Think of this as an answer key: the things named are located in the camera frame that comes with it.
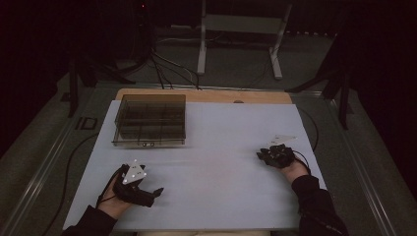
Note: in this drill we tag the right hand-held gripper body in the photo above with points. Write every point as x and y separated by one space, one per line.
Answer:
280 155

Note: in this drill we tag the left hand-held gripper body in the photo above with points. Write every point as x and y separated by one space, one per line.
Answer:
134 193

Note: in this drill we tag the dark transparent drawer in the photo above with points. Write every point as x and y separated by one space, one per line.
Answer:
131 141

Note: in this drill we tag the dark transparent drawer box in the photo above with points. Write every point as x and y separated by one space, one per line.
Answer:
152 113

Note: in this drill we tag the person's right hand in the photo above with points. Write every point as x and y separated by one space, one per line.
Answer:
295 171

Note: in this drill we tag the person's left hand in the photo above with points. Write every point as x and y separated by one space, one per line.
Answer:
113 206

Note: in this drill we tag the white board table cover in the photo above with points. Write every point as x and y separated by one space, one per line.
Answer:
209 183

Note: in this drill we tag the black tripod stand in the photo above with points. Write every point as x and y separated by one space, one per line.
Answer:
342 98
72 88

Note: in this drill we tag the metal floor rail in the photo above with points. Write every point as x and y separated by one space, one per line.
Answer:
364 170
36 183

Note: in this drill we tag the white metal stand frame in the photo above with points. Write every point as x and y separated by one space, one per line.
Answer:
241 23

